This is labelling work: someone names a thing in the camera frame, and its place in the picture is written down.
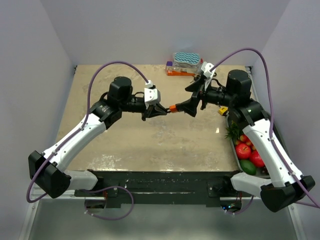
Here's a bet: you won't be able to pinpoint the green mango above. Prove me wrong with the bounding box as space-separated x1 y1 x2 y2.
239 159 257 176

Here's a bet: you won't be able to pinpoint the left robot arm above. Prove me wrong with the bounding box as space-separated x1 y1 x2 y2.
28 76 167 199

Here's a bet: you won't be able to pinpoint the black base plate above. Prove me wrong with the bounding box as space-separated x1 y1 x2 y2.
75 171 239 208

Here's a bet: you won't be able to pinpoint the yellow padlock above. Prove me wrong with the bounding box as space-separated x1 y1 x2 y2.
218 107 228 117

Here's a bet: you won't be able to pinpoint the orange box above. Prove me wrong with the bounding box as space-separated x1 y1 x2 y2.
165 61 197 77

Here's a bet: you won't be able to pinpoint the grey fruit tray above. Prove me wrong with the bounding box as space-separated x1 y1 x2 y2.
225 116 293 179

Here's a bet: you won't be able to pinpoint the orange padlock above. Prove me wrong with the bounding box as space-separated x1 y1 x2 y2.
166 105 179 114

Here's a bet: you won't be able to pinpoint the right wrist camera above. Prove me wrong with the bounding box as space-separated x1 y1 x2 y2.
200 61 215 91

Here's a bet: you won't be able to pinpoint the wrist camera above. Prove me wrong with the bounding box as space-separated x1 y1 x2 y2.
144 80 161 106
200 61 215 91

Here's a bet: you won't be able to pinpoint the aluminium rail frame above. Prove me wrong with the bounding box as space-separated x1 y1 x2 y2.
17 64 307 240

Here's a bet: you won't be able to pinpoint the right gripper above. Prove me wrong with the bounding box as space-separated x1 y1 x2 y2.
176 76 236 117

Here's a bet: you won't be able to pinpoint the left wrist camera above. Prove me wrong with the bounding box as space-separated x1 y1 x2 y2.
144 80 161 106

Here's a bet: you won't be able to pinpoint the red apple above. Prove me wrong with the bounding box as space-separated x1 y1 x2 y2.
235 143 252 160
249 150 265 168

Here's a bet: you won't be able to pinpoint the green plastic leaves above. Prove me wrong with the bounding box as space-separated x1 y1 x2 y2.
225 121 242 142

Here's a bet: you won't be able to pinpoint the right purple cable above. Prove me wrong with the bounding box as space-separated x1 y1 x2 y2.
211 47 320 209

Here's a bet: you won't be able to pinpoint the blue zigzag sponge pack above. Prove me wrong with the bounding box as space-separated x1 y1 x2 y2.
173 52 203 68

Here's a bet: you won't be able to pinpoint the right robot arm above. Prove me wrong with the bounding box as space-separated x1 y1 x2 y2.
169 69 315 213

